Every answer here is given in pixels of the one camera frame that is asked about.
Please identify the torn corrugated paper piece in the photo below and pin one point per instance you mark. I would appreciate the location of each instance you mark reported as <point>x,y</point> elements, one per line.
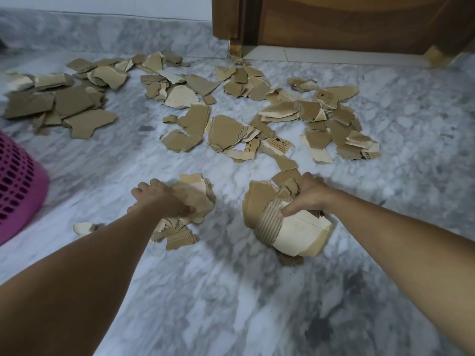
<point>196,194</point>

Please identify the person's left hand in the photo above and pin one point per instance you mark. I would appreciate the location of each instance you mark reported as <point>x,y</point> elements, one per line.
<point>159,200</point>

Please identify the person's left forearm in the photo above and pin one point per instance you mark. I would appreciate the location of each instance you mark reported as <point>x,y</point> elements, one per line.
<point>74,292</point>

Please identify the torn brown paper piece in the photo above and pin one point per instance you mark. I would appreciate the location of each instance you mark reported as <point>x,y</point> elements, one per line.
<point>178,237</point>
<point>256,200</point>

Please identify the pink bin with black liner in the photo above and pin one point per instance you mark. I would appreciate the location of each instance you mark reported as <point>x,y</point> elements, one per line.
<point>18,189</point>

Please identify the person's right forearm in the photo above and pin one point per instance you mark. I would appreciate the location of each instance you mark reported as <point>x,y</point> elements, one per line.
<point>408,248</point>

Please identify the pile of brown paper pieces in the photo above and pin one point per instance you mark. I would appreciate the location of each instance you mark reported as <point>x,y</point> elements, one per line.
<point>74,103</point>

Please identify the brown wooden door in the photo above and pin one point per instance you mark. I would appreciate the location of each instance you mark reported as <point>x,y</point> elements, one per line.
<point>334,22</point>

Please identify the person's right hand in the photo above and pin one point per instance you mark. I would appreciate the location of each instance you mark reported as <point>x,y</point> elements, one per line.
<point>315,194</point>

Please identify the small pale paper piece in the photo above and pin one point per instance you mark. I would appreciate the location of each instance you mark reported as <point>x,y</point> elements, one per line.
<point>83,228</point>

